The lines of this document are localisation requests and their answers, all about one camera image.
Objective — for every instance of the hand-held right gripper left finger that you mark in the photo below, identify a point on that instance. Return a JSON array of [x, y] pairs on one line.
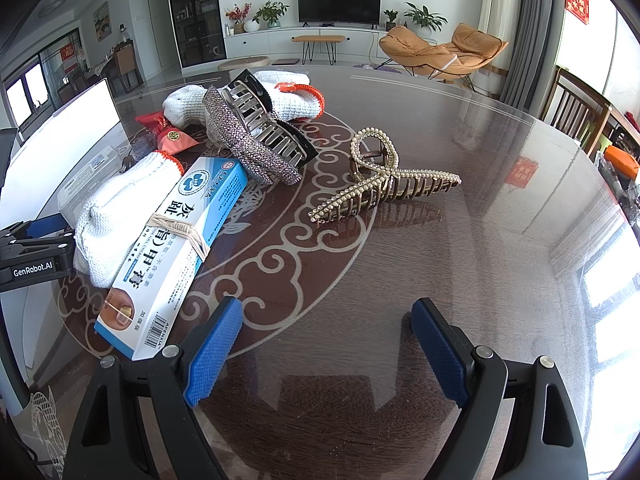
[[215, 355]]

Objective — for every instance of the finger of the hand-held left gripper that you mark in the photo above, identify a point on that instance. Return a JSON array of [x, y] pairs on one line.
[[35, 272], [46, 225]]

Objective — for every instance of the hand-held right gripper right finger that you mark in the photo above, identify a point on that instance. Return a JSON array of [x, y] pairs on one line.
[[440, 355]]

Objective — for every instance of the clear plastic box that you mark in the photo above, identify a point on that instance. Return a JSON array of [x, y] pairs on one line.
[[85, 175]]

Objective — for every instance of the white cardboard box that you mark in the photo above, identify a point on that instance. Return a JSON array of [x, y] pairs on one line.
[[65, 120]]

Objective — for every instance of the white blue ointment box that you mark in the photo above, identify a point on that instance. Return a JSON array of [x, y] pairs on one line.
[[170, 260]]

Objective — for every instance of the red snack packet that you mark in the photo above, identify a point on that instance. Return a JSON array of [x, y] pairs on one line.
[[172, 141]]

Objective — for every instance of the pearl hair claw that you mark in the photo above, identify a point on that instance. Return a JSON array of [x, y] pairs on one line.
[[380, 180]]

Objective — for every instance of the rhinestone hair claw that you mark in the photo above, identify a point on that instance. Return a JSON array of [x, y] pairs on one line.
[[250, 155]]

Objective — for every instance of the window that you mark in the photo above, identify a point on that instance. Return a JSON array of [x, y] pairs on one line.
[[30, 95]]

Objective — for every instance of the red door sign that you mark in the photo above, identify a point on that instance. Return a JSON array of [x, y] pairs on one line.
[[69, 57]]

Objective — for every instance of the wooden dining chair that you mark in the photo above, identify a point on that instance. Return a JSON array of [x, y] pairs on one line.
[[127, 62]]

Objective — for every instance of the round ceiling lamp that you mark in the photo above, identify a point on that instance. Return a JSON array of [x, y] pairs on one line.
[[54, 5]]

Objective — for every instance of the framed painting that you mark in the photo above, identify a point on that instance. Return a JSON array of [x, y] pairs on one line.
[[102, 21]]

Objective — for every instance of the dark glass display cabinet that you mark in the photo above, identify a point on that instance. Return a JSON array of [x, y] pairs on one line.
[[195, 10]]

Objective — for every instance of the round floor cushion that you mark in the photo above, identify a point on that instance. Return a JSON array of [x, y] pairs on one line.
[[245, 64]]

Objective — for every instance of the orange box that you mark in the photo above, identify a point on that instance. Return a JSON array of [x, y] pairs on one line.
[[622, 160]]

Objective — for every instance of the red flower bouquet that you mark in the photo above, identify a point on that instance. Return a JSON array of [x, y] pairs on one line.
[[237, 15]]

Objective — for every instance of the white round vase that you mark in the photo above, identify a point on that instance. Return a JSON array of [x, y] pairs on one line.
[[251, 25]]

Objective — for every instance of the wooden slatted chair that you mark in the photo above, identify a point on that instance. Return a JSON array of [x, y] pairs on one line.
[[575, 105]]

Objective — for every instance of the white television cabinet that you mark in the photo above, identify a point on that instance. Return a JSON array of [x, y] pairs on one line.
[[270, 42]]

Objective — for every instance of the dark floor scale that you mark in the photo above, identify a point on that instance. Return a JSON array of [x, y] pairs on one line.
[[286, 61]]

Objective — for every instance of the purple rug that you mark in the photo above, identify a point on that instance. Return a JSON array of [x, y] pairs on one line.
[[375, 67]]

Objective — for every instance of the green potted plant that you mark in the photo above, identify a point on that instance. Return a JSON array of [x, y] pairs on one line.
[[270, 12]]

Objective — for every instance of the orange lounge chair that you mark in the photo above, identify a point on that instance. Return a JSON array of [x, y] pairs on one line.
[[410, 45]]

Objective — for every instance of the wooden bench black legs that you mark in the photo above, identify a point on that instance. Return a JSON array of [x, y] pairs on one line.
[[320, 38]]

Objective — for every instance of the grey curtain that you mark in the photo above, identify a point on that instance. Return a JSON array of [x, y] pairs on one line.
[[530, 35]]

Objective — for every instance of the large leafy potted plant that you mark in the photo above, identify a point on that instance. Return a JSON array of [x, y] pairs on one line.
[[425, 17]]

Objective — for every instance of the small potted plant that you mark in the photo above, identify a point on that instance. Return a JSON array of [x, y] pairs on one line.
[[390, 17]]

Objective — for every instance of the white sheer curtain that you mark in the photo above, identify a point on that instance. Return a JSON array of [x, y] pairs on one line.
[[500, 0]]

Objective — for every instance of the black television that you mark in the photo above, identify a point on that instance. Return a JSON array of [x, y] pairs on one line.
[[340, 5]]

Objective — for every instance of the red wall hanging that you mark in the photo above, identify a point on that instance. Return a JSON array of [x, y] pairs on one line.
[[577, 1]]

